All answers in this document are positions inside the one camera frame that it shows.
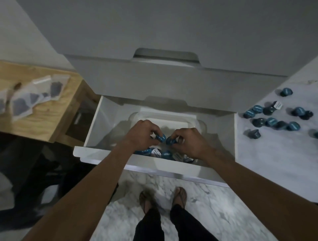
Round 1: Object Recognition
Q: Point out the person's right hand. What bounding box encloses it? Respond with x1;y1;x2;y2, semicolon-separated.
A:
166;128;214;162

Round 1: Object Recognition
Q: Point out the person's left hand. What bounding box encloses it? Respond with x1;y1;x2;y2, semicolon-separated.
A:
126;120;166;152

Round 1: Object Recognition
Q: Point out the person's left forearm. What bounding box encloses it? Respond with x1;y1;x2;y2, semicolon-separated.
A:
24;139;143;241

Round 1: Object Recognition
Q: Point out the person's right forearm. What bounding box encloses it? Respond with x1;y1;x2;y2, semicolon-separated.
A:
204;147;318;241

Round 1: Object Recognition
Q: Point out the white plastic tray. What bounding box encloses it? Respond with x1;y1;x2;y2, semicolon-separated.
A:
129;109;207;149

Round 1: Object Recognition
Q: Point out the pile of blue capsules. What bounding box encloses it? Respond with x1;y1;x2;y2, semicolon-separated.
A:
134;146;198;164

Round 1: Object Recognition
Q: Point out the brown right sandal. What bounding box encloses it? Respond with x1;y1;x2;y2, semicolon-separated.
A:
171;187;187;209

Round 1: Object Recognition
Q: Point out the brown sandal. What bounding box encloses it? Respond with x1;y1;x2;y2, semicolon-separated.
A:
171;187;187;209
139;190;156;214

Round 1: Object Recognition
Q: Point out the brown left sandal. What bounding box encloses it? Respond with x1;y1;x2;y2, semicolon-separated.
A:
139;190;156;214

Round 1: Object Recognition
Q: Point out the person's right leg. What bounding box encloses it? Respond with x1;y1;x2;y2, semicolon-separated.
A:
170;205;219;241

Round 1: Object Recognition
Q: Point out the person's leg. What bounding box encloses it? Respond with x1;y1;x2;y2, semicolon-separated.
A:
170;205;219;241
133;207;165;241

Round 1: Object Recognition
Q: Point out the person's left leg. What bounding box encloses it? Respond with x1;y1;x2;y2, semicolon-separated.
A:
133;207;165;241

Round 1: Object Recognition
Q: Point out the group of blue capsules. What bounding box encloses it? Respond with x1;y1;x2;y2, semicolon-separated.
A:
243;87;318;139

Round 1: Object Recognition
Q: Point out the clear plastic zip bag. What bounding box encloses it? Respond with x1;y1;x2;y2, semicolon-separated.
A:
24;76;52;106
48;74;71;101
10;94;36;122

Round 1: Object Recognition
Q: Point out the wooden side table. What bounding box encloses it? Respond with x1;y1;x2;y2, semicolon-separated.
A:
0;61;100;147

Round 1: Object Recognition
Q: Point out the tall white drawer front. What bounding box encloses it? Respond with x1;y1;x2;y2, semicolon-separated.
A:
15;0;318;77

